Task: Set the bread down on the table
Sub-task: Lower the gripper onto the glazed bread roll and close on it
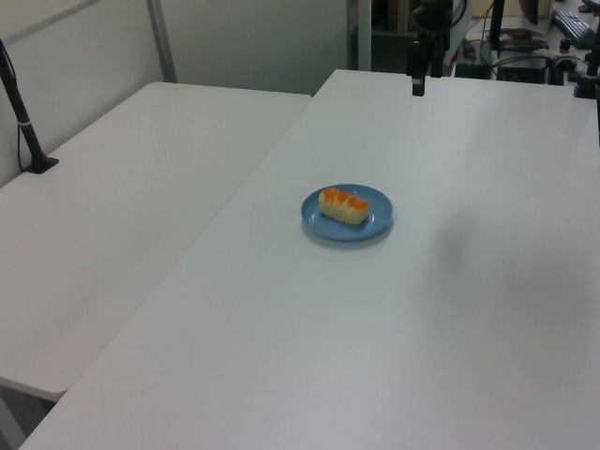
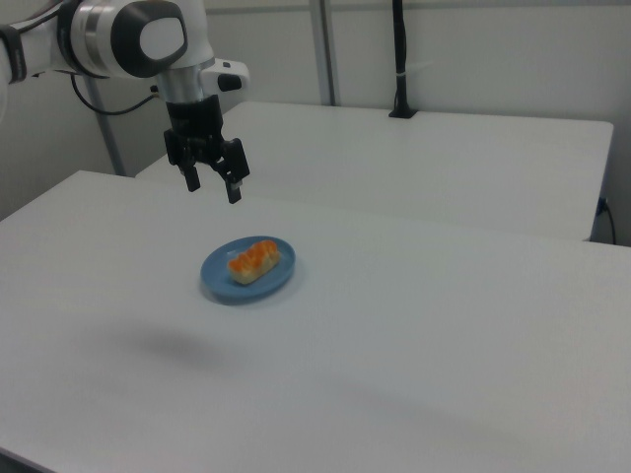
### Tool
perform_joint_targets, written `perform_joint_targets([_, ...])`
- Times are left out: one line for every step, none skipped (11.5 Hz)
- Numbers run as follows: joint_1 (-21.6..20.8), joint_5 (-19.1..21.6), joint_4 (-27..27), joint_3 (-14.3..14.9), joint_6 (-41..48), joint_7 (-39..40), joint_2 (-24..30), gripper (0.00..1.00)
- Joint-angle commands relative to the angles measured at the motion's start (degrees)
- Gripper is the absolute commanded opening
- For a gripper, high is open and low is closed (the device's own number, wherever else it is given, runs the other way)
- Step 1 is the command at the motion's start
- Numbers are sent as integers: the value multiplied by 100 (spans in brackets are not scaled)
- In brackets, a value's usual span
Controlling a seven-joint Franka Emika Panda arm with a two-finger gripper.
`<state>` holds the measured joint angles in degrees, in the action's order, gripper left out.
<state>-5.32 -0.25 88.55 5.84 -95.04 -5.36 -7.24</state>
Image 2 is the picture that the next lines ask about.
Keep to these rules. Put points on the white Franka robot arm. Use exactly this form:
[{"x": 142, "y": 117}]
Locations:
[{"x": 123, "y": 39}]

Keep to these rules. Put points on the black camera stand pole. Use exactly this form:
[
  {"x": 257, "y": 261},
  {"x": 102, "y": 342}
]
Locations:
[{"x": 401, "y": 59}]

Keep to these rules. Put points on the orange glazed bread loaf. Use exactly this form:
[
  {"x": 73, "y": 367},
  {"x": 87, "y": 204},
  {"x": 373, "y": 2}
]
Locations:
[{"x": 253, "y": 263}]

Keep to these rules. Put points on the blue oval plate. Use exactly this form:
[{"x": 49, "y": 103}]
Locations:
[{"x": 248, "y": 270}]

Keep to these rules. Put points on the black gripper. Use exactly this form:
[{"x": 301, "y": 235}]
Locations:
[{"x": 197, "y": 130}]

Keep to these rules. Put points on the grey aluminium frame post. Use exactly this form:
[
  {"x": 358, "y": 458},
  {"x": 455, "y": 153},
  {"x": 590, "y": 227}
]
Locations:
[
  {"x": 106, "y": 128},
  {"x": 325, "y": 51}
]

